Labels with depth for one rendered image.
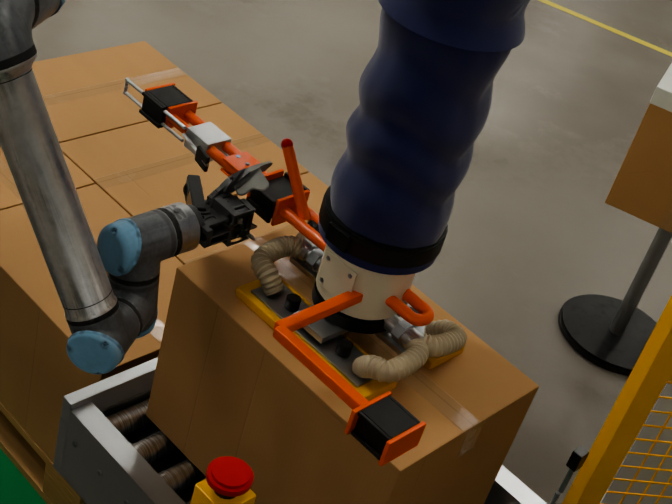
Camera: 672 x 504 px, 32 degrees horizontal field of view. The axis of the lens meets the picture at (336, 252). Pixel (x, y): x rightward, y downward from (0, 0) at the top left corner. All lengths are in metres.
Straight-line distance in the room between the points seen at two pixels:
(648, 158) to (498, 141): 1.62
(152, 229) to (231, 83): 2.87
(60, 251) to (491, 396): 0.82
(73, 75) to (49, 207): 1.75
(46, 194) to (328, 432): 0.63
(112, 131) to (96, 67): 0.36
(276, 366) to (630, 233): 2.84
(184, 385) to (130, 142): 1.15
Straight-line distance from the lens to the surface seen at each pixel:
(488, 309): 4.03
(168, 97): 2.45
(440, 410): 2.11
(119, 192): 3.13
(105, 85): 3.59
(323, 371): 1.88
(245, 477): 1.76
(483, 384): 2.19
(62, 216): 1.90
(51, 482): 2.98
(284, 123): 4.68
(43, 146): 1.86
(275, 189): 2.25
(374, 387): 2.07
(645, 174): 3.51
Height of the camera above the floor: 2.32
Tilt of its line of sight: 35 degrees down
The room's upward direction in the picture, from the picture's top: 17 degrees clockwise
